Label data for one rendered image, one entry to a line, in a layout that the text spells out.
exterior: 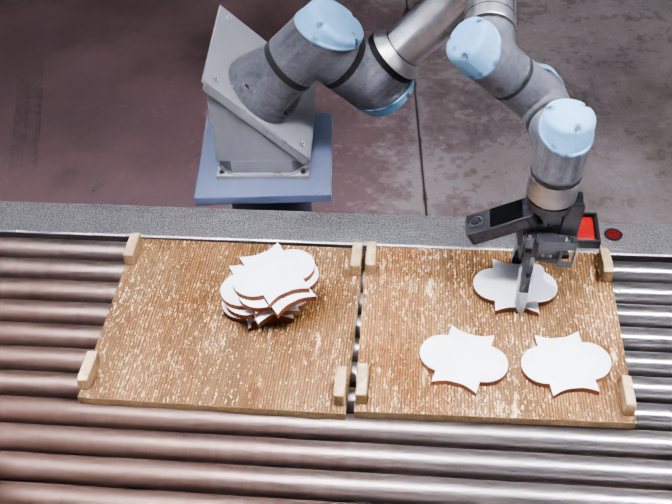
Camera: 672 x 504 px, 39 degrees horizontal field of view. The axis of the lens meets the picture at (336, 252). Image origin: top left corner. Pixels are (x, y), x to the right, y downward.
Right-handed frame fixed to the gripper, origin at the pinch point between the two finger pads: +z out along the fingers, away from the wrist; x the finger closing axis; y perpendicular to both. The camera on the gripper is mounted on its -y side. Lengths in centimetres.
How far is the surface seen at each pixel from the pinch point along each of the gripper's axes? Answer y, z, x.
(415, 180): -11, 96, 137
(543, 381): 3.2, -0.4, -19.5
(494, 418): -4.1, 1.6, -25.5
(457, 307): -9.3, 1.6, -4.2
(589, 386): 9.8, -0.8, -20.1
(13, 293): -85, 9, -2
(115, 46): -133, 104, 216
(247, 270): -43.3, -4.2, -5.0
